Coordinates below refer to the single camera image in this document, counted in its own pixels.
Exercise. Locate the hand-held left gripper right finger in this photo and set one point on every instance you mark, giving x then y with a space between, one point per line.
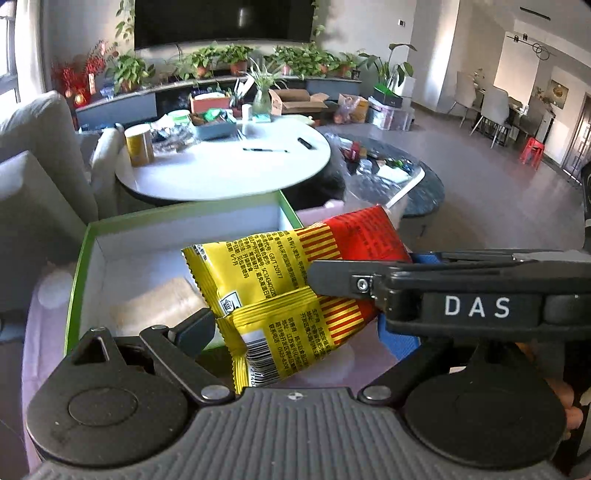
397 344

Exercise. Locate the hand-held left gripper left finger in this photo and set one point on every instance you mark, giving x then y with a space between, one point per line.
196 328

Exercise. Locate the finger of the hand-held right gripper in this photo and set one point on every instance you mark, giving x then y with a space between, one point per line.
461 257
341 279

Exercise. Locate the yellow red snack packet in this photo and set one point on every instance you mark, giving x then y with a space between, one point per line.
277 258

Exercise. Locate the green cardboard box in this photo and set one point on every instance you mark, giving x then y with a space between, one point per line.
138 258

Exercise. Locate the person's right hand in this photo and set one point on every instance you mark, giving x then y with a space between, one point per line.
565 406

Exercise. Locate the dark round table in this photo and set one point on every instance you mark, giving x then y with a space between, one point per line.
415 194

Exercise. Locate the red plastic stool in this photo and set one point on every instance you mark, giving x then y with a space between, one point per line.
532 150

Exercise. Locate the white round table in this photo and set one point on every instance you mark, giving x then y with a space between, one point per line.
258 170

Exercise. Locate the black remote control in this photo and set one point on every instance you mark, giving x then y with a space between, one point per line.
305 143

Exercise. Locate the black pen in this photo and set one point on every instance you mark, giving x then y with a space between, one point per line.
265 150

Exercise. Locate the white dining chair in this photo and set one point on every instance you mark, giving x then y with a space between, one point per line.
464 94
494 108

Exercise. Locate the pink dotted tablecloth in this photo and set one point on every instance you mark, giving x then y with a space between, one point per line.
46 295

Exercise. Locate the clear storage box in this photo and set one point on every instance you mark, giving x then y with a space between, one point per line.
392 117

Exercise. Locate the dark wooden door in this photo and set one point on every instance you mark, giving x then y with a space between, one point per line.
577 138

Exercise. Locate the orange plastic bag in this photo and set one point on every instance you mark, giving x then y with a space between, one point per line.
351 110

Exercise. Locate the large leafy plant white pot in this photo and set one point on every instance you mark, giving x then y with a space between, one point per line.
406 87

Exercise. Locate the green black box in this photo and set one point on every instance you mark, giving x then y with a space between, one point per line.
385 94

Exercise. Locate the open cardboard box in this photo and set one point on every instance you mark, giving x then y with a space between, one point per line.
295 104

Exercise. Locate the yellow can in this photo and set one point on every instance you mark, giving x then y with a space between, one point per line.
140 146

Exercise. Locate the white cup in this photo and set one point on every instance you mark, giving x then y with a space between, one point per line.
246 112

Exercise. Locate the clear plastic bag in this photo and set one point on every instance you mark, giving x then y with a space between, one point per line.
173 136

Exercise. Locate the glass vase with plant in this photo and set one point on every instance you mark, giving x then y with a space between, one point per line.
261 102

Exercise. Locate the teal tray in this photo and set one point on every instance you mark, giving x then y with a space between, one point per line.
214 131

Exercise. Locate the black ceiling track light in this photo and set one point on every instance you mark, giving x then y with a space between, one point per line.
535 46

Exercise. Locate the grey television cabinet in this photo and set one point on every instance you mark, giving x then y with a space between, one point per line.
124 108

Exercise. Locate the grey sofa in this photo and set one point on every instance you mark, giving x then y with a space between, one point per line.
37 138

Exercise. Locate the row of potted plants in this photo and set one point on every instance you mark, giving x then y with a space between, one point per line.
129 69

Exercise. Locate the red decorative plant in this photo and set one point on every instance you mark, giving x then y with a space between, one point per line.
69 76

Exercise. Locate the black television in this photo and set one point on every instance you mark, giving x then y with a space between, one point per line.
221 21

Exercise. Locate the window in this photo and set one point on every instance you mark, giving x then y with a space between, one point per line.
7 46

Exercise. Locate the framed wall picture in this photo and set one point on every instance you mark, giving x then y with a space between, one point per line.
557 93

